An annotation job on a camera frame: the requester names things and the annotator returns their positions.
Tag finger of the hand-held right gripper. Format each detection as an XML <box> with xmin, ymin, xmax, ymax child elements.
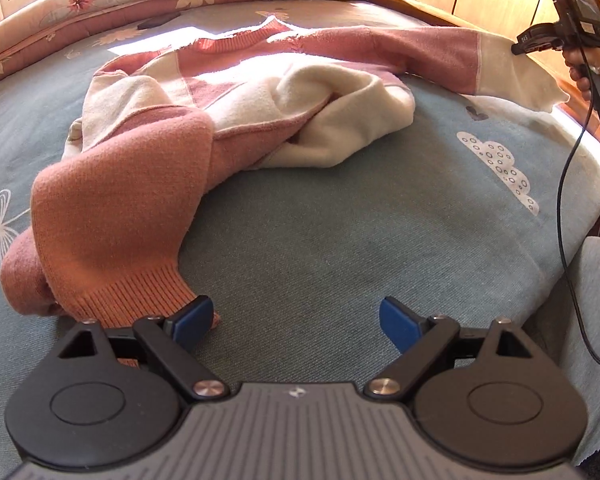
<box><xmin>511</xmin><ymin>25</ymin><xmax>563</xmax><ymax>57</ymax></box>

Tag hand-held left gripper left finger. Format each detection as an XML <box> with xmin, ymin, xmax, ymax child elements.
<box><xmin>55</xmin><ymin>296</ymin><xmax>230</xmax><ymax>404</ymax></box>

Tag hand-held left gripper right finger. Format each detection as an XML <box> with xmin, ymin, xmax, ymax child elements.
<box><xmin>364</xmin><ymin>296</ymin><xmax>536</xmax><ymax>404</ymax></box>

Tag pink and cream knit sweater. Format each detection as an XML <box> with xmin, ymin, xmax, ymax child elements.
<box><xmin>0</xmin><ymin>16</ymin><xmax>571</xmax><ymax>331</ymax></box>

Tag person's right hand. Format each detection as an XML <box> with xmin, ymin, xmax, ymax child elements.
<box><xmin>562</xmin><ymin>49</ymin><xmax>600</xmax><ymax>105</ymax></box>

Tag folded pink floral quilt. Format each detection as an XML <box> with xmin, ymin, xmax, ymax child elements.
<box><xmin>0</xmin><ymin>0</ymin><xmax>356</xmax><ymax>93</ymax></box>

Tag black cable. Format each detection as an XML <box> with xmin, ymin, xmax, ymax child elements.
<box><xmin>557</xmin><ymin>52</ymin><xmax>600</xmax><ymax>371</ymax></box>

